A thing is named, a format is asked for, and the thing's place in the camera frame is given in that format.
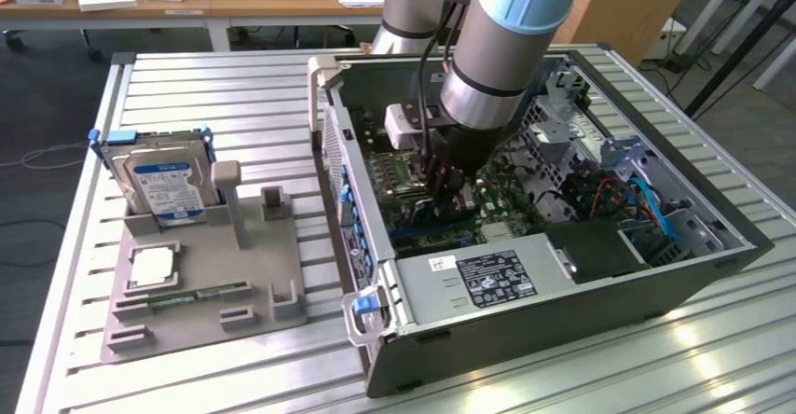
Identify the silver power supply with label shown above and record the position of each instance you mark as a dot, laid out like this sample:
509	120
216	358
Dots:
435	293

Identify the green RAM stick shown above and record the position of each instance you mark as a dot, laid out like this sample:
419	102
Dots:
183	296

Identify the silver CPU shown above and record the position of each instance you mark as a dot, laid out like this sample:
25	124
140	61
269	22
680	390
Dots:
152	267

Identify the green motherboard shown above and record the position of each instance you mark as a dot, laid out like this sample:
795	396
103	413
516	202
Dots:
504	199

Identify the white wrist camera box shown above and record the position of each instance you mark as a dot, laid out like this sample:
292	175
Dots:
401	127

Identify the black plastic cover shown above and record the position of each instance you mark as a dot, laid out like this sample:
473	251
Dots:
591	251

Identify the open black PC case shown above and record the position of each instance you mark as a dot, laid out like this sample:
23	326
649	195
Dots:
560	330

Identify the silver finned heat sink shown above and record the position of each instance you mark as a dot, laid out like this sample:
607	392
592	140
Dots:
497	232

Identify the hard disk in blue carrier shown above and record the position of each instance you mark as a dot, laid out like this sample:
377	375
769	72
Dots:
164	185

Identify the black slanted pole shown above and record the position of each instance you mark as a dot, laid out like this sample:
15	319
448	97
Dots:
740	55

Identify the metal disk bay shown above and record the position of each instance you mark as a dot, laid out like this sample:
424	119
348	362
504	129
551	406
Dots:
689	227

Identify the wooden desk white frame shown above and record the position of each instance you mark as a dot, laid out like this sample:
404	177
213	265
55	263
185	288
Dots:
261	4

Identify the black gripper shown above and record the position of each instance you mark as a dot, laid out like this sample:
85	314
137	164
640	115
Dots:
469	150

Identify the wooden cabinet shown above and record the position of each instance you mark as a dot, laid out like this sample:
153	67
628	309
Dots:
640	8

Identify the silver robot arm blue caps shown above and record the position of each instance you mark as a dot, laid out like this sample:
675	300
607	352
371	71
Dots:
504	50

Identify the white table frame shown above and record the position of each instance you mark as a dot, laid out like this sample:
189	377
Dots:
715	8

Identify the CPU socket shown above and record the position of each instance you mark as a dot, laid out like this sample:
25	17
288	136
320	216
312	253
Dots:
415	169

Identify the grey plastic parts rack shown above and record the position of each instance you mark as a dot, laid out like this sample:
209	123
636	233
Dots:
205	302

